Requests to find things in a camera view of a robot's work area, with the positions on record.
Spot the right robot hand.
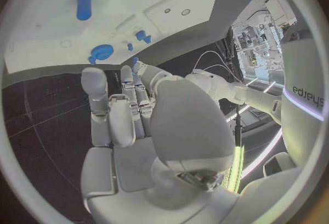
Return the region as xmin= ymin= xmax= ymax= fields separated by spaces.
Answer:
xmin=80 ymin=61 xmax=241 ymax=224

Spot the white task board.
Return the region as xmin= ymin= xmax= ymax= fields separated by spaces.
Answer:
xmin=4 ymin=0 xmax=225 ymax=74

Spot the black stand pole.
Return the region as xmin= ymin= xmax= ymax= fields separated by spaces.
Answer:
xmin=234 ymin=104 xmax=243 ymax=147

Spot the glowing light bar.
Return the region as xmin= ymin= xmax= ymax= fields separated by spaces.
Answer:
xmin=226 ymin=144 xmax=246 ymax=195

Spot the workshop equipment rack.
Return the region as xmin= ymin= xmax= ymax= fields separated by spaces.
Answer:
xmin=231 ymin=20 xmax=285 ymax=83

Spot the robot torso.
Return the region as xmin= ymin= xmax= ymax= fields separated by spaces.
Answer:
xmin=278 ymin=20 xmax=326 ymax=167

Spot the blue long cylinder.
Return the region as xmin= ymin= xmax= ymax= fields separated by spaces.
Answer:
xmin=76 ymin=0 xmax=93 ymax=21

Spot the white cable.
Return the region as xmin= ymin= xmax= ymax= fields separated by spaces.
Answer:
xmin=202 ymin=64 xmax=244 ymax=83
xmin=193 ymin=50 xmax=245 ymax=84

